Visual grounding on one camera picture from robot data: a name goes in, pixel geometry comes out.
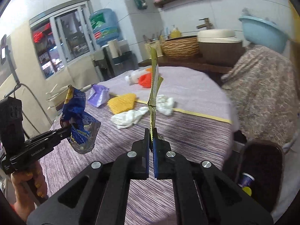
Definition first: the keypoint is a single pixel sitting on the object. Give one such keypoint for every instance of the blue cup in bin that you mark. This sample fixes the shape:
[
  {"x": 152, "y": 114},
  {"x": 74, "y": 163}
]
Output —
[{"x": 245, "y": 183}]

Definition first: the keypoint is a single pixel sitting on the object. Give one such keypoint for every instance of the window with metal frame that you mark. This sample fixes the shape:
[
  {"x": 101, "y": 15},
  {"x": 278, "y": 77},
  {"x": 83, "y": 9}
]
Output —
[{"x": 62, "y": 35}]

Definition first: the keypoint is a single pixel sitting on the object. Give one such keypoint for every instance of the purple tissue pack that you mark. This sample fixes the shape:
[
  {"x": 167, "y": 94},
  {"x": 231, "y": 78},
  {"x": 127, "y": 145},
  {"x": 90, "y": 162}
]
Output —
[{"x": 98, "y": 96}]

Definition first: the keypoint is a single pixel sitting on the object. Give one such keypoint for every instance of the yellow foam fruit net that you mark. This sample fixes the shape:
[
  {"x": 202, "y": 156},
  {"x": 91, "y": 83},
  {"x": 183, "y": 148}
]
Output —
[{"x": 122, "y": 103}]

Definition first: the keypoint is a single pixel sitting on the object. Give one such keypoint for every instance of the brown pot with cream lid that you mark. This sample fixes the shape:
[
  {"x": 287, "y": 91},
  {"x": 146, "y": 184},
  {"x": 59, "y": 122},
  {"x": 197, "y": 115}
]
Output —
[{"x": 220, "y": 47}]

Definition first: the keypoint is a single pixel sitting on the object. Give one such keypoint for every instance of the white sheet cover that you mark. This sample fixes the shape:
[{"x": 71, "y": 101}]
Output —
[{"x": 290, "y": 183}]

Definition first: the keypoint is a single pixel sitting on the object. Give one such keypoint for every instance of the blue snack wrapper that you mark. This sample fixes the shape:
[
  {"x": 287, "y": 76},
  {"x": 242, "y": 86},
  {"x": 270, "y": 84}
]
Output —
[{"x": 84, "y": 127}]

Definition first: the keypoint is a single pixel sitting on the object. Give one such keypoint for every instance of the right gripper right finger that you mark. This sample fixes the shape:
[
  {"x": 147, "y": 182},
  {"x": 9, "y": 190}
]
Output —
[{"x": 203, "y": 194}]

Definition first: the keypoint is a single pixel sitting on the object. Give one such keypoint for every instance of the light blue plastic basin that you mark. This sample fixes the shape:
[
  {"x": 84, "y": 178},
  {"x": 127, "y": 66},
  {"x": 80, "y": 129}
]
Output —
[{"x": 262, "y": 32}]

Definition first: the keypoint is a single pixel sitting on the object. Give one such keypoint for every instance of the brass faucet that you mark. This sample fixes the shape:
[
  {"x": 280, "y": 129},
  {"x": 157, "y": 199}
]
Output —
[{"x": 207, "y": 24}]

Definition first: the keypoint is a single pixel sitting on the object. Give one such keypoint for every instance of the white crumpled plastic glove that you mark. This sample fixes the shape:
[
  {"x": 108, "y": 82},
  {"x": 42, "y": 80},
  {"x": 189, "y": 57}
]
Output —
[{"x": 128, "y": 118}]

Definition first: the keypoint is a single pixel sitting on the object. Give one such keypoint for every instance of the yellow green packet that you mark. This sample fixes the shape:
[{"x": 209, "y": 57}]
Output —
[{"x": 155, "y": 85}]

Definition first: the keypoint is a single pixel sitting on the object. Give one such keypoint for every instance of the orange foam fruit net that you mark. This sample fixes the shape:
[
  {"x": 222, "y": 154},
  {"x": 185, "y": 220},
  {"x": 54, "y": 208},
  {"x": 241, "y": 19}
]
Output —
[{"x": 145, "y": 80}]

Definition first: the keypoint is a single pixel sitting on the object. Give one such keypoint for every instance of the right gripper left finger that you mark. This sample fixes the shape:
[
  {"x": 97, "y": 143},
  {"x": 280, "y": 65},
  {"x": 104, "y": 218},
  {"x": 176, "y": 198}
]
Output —
[{"x": 99, "y": 193}]

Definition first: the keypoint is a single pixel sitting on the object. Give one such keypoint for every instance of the dark brown trash bin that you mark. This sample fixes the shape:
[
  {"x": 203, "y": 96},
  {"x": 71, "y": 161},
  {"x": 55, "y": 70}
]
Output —
[{"x": 262, "y": 163}]

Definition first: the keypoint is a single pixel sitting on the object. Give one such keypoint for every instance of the blue water jug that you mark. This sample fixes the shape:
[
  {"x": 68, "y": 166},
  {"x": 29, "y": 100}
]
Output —
[{"x": 105, "y": 26}]

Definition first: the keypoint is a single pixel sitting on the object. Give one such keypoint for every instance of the beige chopstick holder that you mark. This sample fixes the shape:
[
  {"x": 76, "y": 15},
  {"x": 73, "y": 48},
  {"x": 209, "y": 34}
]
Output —
[{"x": 154, "y": 43}]

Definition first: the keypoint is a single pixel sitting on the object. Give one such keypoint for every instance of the wooden counter shelf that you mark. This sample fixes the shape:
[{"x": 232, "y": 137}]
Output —
[{"x": 195, "y": 63}]

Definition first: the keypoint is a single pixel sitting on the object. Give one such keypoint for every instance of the white orange squeeze bottle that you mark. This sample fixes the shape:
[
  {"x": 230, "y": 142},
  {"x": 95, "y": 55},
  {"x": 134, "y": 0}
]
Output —
[{"x": 134, "y": 76}]

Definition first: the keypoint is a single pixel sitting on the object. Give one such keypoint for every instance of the green wall hanging packet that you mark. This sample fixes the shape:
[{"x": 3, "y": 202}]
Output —
[{"x": 141, "y": 4}]

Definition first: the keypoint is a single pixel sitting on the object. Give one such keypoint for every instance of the white crumpled tissue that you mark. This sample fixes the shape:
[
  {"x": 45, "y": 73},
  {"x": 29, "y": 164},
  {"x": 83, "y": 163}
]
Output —
[{"x": 165, "y": 104}]

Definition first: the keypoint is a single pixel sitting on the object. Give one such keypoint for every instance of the woven wicker basket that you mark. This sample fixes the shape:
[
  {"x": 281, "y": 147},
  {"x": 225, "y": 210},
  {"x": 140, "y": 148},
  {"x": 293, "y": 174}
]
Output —
[{"x": 181, "y": 47}]

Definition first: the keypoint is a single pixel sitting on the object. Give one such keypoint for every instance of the left hand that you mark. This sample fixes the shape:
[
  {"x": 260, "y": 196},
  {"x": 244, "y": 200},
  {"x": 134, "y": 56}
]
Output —
[{"x": 24, "y": 204}]

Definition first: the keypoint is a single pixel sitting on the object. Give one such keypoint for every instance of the yellow dish soap bottle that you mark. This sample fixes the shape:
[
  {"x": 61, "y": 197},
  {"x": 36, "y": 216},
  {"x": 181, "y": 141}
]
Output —
[{"x": 175, "y": 33}]

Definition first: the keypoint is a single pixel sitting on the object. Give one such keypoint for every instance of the paisley floral cloth cover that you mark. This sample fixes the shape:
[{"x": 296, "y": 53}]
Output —
[{"x": 263, "y": 88}]

